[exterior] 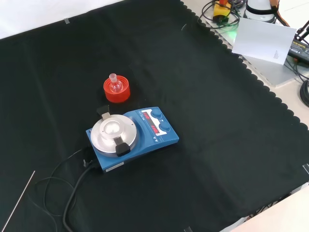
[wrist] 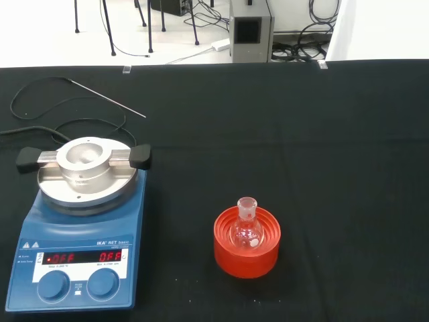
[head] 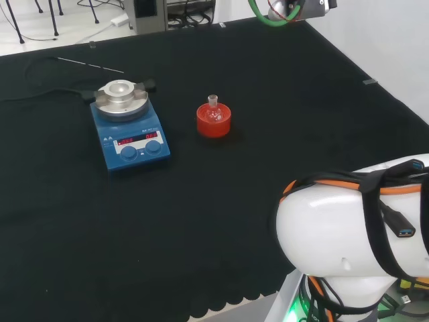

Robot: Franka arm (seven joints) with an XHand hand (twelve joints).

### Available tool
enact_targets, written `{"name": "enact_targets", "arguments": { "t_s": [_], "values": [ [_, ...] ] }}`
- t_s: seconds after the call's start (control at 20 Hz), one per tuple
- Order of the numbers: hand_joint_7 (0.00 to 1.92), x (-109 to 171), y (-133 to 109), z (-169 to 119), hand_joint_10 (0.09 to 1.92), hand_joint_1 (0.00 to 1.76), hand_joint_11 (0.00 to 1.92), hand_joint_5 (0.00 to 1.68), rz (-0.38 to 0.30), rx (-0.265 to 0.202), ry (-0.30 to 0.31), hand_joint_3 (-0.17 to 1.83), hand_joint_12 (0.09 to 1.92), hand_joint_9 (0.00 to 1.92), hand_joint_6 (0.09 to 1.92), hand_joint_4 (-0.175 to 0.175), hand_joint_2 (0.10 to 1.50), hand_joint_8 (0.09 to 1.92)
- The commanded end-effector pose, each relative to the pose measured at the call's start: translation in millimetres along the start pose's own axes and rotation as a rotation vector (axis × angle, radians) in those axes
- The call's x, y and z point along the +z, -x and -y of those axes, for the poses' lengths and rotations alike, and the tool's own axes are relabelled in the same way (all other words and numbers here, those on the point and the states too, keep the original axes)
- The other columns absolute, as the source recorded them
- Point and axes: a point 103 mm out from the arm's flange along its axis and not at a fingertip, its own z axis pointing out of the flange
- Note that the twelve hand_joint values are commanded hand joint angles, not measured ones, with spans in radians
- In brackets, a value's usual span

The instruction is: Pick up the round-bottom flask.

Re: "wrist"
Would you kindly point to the white power strip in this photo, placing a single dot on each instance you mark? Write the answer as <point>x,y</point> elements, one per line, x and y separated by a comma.
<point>221,44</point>

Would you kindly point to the white panel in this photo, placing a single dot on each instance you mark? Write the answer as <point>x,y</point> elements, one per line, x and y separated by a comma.
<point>378,30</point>

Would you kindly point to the black tripod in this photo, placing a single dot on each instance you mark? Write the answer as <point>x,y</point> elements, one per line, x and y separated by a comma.
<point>108,30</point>
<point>150,33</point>

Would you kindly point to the blue-base heater with steel plate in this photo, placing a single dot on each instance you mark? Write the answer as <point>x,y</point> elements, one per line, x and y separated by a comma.
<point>80,234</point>

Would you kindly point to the grey metal box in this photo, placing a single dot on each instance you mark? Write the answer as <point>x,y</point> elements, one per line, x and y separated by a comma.
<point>241,50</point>

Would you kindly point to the black bench cloth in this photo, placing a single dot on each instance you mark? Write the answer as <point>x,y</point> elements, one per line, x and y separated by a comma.
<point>301,151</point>

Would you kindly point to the small cloth clip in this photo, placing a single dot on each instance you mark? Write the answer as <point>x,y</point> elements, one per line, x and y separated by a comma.
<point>321,64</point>
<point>126,69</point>

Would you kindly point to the thin metal probe rod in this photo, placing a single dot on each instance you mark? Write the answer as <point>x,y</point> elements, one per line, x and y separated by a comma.
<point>107,99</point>

